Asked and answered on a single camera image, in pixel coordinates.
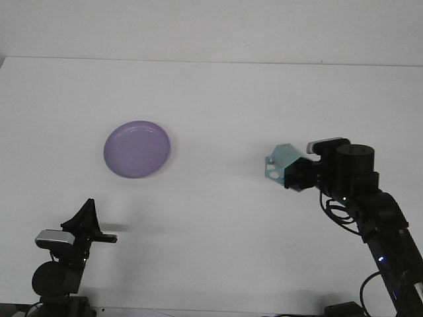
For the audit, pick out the pale blue hexagonal cup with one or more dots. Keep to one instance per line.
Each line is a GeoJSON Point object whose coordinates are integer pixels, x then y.
{"type": "Point", "coordinates": [281, 155]}

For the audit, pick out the pale purple round plate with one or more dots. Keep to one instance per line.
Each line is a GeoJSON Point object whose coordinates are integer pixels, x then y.
{"type": "Point", "coordinates": [137, 150]}

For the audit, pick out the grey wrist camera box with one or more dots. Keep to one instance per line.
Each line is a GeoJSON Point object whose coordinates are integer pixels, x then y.
{"type": "Point", "coordinates": [54, 238]}
{"type": "Point", "coordinates": [322, 143]}

